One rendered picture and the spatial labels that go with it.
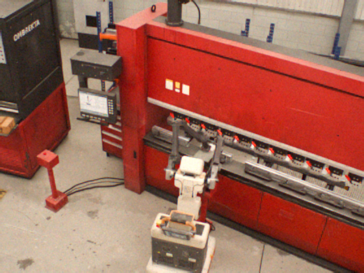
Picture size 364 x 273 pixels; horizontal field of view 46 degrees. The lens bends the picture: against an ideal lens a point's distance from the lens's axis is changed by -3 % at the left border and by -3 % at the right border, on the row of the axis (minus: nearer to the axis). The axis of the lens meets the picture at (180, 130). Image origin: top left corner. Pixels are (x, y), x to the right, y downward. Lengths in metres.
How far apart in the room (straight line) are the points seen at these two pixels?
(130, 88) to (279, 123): 1.66
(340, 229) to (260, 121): 1.42
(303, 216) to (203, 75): 1.85
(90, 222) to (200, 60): 2.42
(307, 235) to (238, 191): 0.89
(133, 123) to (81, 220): 1.38
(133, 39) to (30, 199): 2.59
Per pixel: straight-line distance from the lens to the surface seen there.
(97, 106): 4.92
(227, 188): 5.07
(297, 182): 4.78
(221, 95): 4.57
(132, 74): 4.81
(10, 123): 5.49
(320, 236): 5.00
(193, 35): 4.43
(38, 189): 6.11
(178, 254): 4.48
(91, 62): 4.71
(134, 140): 5.28
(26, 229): 5.62
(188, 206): 4.50
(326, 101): 4.18
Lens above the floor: 4.02
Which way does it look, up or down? 35 degrees down
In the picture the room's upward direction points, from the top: 2 degrees clockwise
